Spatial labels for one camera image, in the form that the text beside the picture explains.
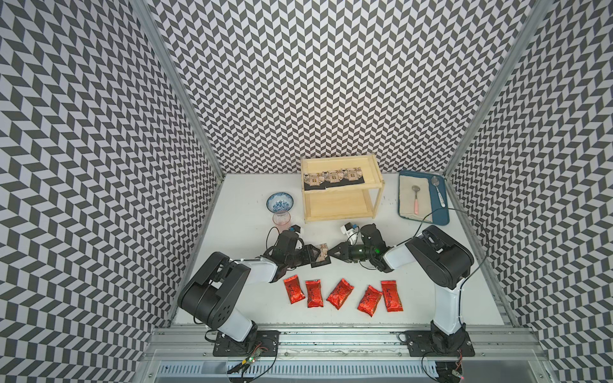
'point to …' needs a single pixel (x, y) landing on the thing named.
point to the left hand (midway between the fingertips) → (316, 253)
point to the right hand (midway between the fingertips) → (329, 255)
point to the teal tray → (440, 215)
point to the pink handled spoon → (416, 188)
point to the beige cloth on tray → (407, 195)
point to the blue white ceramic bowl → (278, 202)
